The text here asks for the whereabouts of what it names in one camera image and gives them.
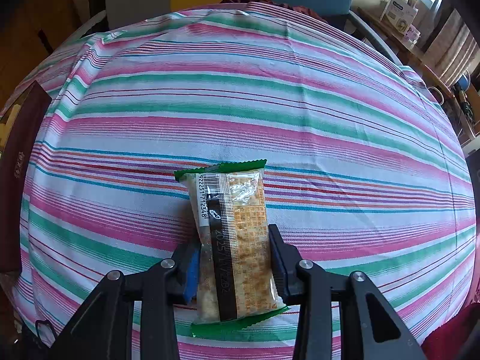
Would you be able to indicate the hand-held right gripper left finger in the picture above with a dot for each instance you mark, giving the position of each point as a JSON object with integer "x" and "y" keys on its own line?
{"x": 191, "y": 273}

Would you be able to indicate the white printed carton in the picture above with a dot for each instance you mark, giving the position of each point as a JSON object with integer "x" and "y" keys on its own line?
{"x": 397, "y": 11}

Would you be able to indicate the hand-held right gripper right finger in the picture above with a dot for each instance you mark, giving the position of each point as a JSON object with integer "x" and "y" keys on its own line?
{"x": 281, "y": 270}

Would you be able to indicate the wooden side desk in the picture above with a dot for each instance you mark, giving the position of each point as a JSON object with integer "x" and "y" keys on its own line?
{"x": 420, "y": 60}

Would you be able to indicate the small pink bottle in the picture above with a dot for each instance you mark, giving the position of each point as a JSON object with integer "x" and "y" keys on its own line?
{"x": 412, "y": 35}

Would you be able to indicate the dark red cloth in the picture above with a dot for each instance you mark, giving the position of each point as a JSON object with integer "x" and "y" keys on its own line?
{"x": 262, "y": 0}

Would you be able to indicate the green edged snack packet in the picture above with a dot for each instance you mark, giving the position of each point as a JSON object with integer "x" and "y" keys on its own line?
{"x": 232, "y": 232}

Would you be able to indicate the person's red clothing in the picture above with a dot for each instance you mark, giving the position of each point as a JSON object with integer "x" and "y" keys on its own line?
{"x": 457, "y": 333}

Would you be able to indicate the pink patterned curtain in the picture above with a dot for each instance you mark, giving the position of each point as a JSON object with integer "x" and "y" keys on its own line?
{"x": 453, "y": 45}

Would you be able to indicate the wooden wardrobe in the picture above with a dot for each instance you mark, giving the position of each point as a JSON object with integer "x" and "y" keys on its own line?
{"x": 30, "y": 26}

